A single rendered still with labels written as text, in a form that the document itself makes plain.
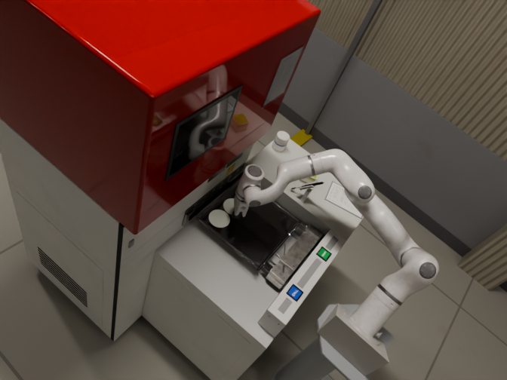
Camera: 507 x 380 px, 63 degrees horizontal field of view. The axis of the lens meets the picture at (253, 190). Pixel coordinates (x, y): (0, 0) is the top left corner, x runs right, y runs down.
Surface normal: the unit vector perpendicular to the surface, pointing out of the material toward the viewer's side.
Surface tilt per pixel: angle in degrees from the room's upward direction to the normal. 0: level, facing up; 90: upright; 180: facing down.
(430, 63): 90
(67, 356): 0
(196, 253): 0
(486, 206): 90
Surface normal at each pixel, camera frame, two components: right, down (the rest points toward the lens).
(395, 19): -0.62, 0.48
